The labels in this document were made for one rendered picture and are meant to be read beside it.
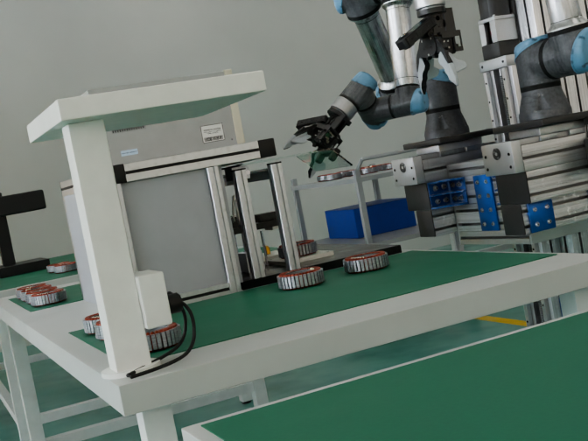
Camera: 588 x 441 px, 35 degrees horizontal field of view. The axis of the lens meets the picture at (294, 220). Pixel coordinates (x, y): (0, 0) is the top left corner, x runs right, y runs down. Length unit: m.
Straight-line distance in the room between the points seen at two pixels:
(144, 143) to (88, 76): 5.58
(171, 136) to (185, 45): 5.81
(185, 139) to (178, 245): 0.31
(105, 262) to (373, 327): 0.48
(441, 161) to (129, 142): 1.13
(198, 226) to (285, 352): 0.81
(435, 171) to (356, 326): 1.51
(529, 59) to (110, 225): 1.55
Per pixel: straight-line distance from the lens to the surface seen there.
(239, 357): 1.56
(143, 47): 8.15
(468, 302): 1.76
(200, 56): 8.28
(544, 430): 0.93
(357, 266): 2.27
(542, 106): 2.77
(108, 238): 1.56
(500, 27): 3.04
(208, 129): 2.49
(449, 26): 2.39
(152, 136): 2.45
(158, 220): 2.31
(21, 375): 3.64
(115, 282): 1.57
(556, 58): 2.71
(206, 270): 2.34
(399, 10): 2.96
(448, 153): 3.14
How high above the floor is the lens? 1.04
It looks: 3 degrees down
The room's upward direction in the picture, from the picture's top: 11 degrees counter-clockwise
